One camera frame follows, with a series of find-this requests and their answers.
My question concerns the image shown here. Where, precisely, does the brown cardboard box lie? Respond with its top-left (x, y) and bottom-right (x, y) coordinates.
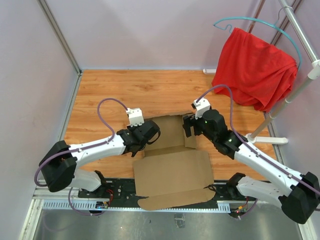
top-left (133, 111), bottom-right (215, 211)

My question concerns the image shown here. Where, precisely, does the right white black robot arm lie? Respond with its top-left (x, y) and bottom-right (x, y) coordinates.
top-left (183, 109), bottom-right (320, 224)

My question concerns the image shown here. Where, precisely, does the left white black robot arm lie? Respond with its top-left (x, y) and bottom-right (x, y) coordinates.
top-left (36, 120), bottom-right (161, 198)

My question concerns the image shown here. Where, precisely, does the red cloth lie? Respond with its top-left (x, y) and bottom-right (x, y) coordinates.
top-left (212, 28), bottom-right (298, 112)

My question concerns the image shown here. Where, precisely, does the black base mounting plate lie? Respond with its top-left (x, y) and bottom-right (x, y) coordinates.
top-left (77, 178), bottom-right (256, 210)

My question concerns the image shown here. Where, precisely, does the white clothes rack stand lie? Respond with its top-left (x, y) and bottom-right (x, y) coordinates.
top-left (212, 0), bottom-right (320, 145)

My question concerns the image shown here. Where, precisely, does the teal clothes hanger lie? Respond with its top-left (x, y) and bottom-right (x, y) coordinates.
top-left (212, 16), bottom-right (303, 68)

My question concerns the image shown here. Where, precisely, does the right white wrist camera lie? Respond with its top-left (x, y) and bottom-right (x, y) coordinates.
top-left (191, 98), bottom-right (211, 120)

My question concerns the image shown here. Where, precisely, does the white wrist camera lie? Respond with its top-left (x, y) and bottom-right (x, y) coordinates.
top-left (191, 98), bottom-right (211, 120)
top-left (125, 108), bottom-right (145, 127)

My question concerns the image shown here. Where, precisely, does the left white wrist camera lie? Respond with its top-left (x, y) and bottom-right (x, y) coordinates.
top-left (125, 108), bottom-right (145, 127)

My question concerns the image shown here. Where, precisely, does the aluminium rail frame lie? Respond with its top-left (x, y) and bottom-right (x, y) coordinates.
top-left (19, 187), bottom-right (319, 240)

